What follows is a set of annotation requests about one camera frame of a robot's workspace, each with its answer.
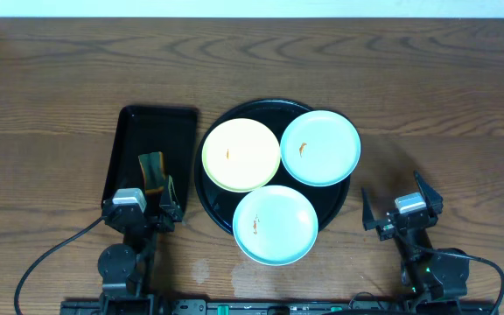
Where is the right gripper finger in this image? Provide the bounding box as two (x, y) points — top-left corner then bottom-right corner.
(361, 188), (376, 231)
(414, 171), (444, 214)

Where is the orange green scrub sponge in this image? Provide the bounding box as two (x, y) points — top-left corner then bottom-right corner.
(138, 151), (167, 194)

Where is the yellow plate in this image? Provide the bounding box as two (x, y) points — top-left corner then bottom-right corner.
(201, 118), (281, 193)

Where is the light green plate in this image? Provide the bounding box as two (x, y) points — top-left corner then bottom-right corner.
(233, 185), (319, 266)
(280, 110), (361, 187)

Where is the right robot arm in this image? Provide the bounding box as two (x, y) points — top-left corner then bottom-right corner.
(361, 171), (469, 312)

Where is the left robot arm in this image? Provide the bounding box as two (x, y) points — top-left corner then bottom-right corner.
(97, 176), (184, 315)

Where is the round black tray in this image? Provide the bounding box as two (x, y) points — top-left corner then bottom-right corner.
(194, 98), (350, 235)

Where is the rectangular black tray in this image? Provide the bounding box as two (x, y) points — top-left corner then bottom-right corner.
(101, 105), (198, 209)

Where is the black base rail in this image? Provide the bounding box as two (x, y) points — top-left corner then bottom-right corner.
(59, 299), (492, 315)

